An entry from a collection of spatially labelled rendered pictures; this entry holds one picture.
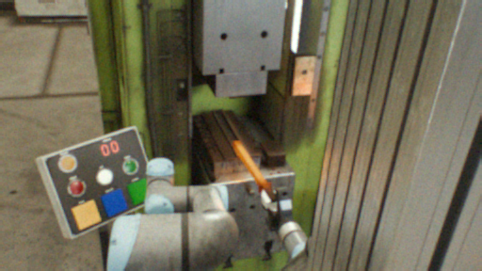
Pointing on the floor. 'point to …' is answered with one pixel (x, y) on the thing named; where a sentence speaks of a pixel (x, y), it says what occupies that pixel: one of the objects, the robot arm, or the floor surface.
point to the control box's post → (104, 244)
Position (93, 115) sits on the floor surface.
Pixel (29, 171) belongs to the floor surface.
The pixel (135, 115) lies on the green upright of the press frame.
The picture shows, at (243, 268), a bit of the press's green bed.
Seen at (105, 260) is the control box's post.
